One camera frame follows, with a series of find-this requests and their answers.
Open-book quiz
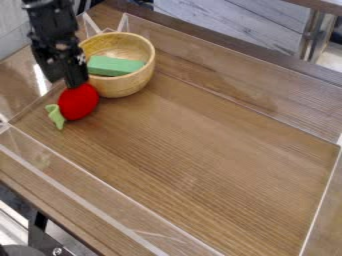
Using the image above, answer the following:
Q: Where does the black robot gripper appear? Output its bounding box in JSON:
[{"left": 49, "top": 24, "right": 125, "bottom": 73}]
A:
[{"left": 21, "top": 0, "right": 88, "bottom": 88}]

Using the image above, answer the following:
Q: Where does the red felt fruit green leaf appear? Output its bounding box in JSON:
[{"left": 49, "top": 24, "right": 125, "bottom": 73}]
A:
[{"left": 44, "top": 83, "right": 98, "bottom": 130}]

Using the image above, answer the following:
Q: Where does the green rectangular block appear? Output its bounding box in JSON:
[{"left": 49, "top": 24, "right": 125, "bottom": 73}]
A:
[{"left": 86, "top": 56, "right": 145, "bottom": 77}]

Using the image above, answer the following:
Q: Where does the wooden bowl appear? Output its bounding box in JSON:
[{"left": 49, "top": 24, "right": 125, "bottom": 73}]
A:
[{"left": 80, "top": 32, "right": 156, "bottom": 98}]

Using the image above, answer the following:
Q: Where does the metal table leg background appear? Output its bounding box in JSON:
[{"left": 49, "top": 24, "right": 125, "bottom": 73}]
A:
[{"left": 297, "top": 10, "right": 336, "bottom": 63}]

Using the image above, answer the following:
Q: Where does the clear acrylic tray wall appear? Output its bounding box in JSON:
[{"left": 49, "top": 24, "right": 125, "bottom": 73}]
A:
[{"left": 0, "top": 13, "right": 342, "bottom": 256}]

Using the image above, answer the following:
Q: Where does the black metal table frame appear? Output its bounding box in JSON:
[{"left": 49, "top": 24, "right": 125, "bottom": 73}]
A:
[{"left": 25, "top": 209, "right": 85, "bottom": 256}]

